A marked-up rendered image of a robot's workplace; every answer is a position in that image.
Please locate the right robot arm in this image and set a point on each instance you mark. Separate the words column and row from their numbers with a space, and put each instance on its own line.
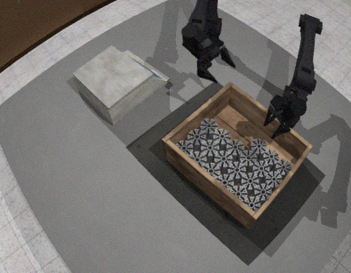
column 201, row 39

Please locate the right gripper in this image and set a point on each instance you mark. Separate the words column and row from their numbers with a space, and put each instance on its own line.
column 205, row 62

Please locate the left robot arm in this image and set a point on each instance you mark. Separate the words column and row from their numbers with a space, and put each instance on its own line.
column 303, row 82

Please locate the grey slotted metal stack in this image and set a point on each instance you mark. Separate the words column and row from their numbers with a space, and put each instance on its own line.
column 211, row 170
column 272, row 183
column 259, row 193
column 251, row 204
column 258, row 169
column 234, row 149
column 211, row 150
column 187, row 148
column 237, row 176
column 195, row 139
column 270, row 158
column 282, row 168
column 221, row 138
column 242, row 195
column 247, row 181
column 198, row 159
column 210, row 127
column 250, row 160
column 226, row 182
column 258, row 146
column 223, row 161

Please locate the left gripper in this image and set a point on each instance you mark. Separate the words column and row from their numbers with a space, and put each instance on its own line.
column 284, row 124

